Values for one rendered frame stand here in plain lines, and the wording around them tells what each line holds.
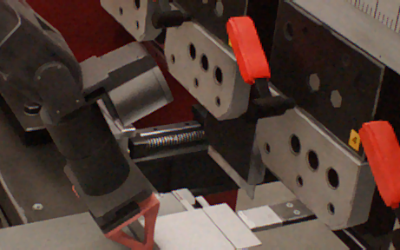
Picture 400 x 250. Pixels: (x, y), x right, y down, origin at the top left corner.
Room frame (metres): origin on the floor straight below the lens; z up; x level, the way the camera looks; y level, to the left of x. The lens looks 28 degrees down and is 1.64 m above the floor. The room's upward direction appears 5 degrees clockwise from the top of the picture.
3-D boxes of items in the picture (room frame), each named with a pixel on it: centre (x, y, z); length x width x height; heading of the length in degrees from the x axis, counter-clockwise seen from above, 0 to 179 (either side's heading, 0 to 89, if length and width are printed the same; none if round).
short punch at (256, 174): (0.90, -0.11, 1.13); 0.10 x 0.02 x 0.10; 27
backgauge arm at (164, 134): (1.47, -0.25, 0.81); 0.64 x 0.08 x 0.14; 117
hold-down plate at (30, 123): (1.41, 0.21, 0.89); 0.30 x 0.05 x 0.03; 27
